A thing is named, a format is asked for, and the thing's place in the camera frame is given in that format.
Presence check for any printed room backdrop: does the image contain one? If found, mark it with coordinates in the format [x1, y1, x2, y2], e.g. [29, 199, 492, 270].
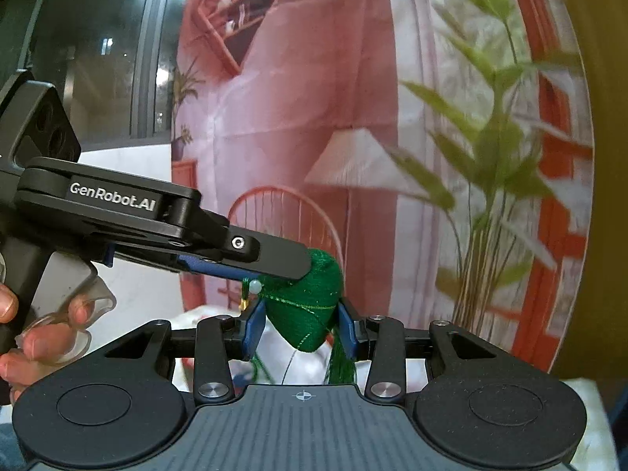
[172, 0, 594, 370]

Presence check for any dark window frame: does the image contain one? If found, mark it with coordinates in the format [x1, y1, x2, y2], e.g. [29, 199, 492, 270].
[1, 0, 186, 151]

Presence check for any green silk sachet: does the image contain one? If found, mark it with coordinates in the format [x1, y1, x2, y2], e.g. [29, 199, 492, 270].
[241, 249, 356, 385]

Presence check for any person left hand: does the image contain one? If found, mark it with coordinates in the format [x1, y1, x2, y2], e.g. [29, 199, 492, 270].
[1, 294, 95, 404]

